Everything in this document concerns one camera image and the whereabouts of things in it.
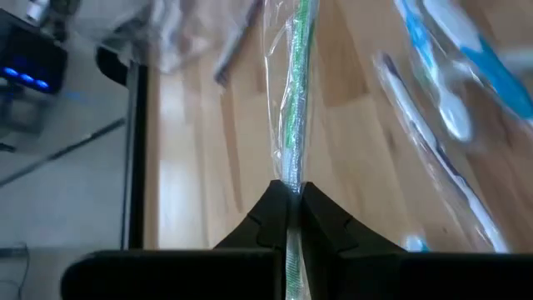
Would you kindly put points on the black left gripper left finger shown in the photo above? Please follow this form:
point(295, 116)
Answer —
point(266, 225)

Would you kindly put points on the green toothbrush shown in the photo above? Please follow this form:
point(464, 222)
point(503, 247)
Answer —
point(297, 104)

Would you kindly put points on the clear plastic bin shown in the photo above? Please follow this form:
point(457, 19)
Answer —
point(166, 37)

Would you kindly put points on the black box with blue lights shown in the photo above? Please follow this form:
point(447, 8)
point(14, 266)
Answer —
point(29, 54)

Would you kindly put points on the black clamp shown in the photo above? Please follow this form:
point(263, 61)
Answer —
point(110, 66)

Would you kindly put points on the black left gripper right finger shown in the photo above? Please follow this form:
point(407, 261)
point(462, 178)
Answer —
point(329, 229)

